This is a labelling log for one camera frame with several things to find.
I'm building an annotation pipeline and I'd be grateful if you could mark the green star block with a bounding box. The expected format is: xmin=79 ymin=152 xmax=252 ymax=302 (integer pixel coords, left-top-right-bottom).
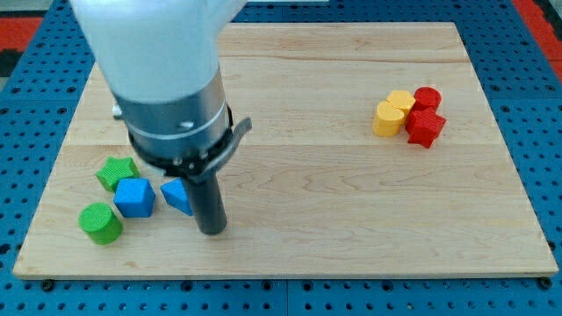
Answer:
xmin=95 ymin=156 xmax=140 ymax=192

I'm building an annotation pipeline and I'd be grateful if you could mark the blue pentagon block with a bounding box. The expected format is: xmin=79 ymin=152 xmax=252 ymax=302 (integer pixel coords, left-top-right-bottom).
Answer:
xmin=113 ymin=178 xmax=155 ymax=218

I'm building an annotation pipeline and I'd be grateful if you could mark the red star block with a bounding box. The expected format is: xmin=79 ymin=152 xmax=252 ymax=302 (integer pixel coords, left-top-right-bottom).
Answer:
xmin=406 ymin=109 xmax=447 ymax=148

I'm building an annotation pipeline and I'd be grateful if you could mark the wooden board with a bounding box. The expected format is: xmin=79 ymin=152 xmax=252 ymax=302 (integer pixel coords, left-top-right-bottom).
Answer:
xmin=13 ymin=22 xmax=558 ymax=280

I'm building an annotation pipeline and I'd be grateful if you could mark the blue triangle block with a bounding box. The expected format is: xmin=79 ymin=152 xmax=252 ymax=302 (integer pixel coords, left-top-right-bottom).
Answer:
xmin=161 ymin=178 xmax=193 ymax=216

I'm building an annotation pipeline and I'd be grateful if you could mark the green cylinder block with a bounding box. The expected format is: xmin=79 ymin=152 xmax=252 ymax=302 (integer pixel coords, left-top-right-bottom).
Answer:
xmin=78 ymin=203 xmax=122 ymax=245

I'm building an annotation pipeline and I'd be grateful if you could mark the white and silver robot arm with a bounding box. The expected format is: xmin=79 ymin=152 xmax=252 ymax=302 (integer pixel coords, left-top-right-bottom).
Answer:
xmin=70 ymin=0 xmax=252 ymax=235

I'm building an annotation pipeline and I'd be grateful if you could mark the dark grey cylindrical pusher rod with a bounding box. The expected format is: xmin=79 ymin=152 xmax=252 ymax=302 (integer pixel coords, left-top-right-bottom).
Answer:
xmin=183 ymin=176 xmax=227 ymax=235

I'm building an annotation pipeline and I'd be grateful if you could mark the yellow heart block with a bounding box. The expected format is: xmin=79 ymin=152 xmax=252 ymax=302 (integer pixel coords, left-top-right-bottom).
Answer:
xmin=372 ymin=101 xmax=405 ymax=137

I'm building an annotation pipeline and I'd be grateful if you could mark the black clamp ring mount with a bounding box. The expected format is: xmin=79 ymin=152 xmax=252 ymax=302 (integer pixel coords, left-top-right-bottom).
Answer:
xmin=128 ymin=104 xmax=252 ymax=183

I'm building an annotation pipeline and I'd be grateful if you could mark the yellow hexagon block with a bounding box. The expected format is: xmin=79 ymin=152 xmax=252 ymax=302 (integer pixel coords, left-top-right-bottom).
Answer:
xmin=386 ymin=90 xmax=416 ymax=125

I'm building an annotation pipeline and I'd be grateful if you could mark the red cylinder block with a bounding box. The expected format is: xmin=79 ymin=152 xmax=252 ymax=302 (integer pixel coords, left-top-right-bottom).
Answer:
xmin=412 ymin=87 xmax=443 ymax=111

